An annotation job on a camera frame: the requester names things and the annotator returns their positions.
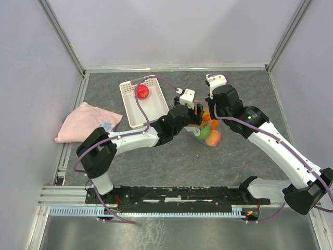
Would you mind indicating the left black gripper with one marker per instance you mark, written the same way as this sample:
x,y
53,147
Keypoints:
x,y
196,119

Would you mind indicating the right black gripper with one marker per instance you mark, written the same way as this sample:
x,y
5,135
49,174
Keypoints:
x,y
210,101

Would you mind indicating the orange toy fruit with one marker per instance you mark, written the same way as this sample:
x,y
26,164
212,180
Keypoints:
x,y
207,121

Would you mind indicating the green watermelon toy ball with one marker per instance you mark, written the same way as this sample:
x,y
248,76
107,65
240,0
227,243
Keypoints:
x,y
204,133

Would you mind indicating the clear orange zip top bag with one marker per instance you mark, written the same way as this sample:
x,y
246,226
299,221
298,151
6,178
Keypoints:
x,y
194,129

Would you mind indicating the peach toy fruit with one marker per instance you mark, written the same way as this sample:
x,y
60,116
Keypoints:
x,y
213,138

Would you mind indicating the white perforated plastic basket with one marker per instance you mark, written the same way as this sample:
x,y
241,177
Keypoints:
x,y
139,111

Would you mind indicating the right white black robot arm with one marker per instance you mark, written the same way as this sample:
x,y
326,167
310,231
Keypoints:
x,y
307,183

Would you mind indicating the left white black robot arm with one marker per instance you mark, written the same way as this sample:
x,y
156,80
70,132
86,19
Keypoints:
x,y
97,152

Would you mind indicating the pink red toy fruit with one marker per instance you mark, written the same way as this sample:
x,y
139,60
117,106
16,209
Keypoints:
x,y
142,91

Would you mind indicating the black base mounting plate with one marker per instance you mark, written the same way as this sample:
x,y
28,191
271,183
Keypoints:
x,y
140,199

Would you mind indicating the pink folded cloth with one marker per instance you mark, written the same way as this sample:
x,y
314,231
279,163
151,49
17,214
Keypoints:
x,y
80,123

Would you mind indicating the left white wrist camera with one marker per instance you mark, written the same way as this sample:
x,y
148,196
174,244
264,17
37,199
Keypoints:
x,y
186,97

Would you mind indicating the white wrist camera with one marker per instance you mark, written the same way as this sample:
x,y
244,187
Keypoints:
x,y
216,79
186,97

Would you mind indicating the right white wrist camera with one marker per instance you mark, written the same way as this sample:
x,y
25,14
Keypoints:
x,y
216,79

